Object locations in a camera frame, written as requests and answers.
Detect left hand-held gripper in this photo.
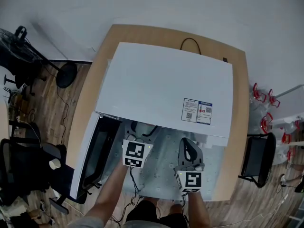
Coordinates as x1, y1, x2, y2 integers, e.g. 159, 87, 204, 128
122, 121, 159, 169

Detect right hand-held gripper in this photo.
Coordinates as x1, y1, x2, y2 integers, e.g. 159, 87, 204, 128
174, 137, 206, 197

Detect white microwave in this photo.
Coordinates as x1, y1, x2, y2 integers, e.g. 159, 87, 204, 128
70, 41, 235, 204

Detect person's right forearm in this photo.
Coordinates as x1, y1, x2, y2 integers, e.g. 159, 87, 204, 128
187, 192, 211, 228

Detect person's left forearm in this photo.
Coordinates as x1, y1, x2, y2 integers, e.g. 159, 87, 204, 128
83, 161, 131, 226

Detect white paper cup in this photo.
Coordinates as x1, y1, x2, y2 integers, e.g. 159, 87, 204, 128
48, 158, 62, 171

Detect pale patterned table mat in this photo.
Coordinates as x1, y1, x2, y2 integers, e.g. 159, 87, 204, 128
102, 120, 226, 202

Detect person's right leg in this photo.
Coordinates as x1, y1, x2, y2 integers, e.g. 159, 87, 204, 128
170, 202, 184, 215

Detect black folding chair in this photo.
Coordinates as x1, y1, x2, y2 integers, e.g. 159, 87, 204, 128
237, 132, 277, 189

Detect person's black shorts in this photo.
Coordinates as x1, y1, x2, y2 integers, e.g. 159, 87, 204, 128
124, 199, 190, 228

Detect pile of clear water jugs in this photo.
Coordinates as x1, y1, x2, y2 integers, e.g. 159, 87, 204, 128
248, 82, 304, 164

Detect black standing fan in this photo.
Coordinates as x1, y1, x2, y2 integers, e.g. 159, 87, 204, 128
0, 26, 78, 89

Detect person's grey shirt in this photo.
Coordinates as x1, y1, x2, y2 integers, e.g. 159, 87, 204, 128
67, 216, 190, 228

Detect white cardboard box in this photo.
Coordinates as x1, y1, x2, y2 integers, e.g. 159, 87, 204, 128
272, 84, 304, 129

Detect large black office chair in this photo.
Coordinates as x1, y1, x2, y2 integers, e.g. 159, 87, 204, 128
0, 138, 89, 215

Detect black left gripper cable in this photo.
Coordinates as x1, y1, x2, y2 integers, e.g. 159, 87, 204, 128
129, 167, 144, 198

